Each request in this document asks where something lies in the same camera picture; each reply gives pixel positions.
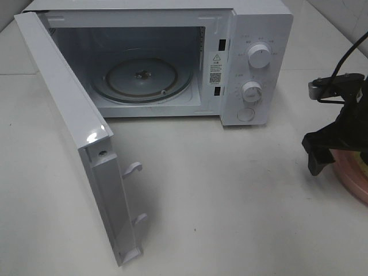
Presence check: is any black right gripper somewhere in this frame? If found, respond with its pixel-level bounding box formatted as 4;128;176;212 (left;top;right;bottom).
302;86;367;176

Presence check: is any pink round plate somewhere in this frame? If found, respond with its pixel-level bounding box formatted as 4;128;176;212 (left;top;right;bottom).
332;149;367;205

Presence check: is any white round door button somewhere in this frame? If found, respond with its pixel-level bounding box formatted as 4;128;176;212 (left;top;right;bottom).
237;108;255;122

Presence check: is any white microwave door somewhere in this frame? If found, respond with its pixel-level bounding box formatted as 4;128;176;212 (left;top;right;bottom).
14;12;147;266

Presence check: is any white lower timer knob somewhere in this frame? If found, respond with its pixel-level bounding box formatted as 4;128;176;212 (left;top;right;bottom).
241;81;262;103

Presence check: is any white upper power knob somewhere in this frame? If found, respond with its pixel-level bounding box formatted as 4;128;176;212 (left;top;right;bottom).
247;42;271;69

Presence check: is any white microwave oven body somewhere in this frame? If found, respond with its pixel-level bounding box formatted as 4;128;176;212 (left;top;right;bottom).
21;1;293;126

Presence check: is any white warning label sticker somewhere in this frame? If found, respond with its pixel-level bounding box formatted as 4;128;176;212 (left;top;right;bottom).
208;51;226;86

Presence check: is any glass microwave turntable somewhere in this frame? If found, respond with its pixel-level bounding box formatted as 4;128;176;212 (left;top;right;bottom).
91;48;196;104

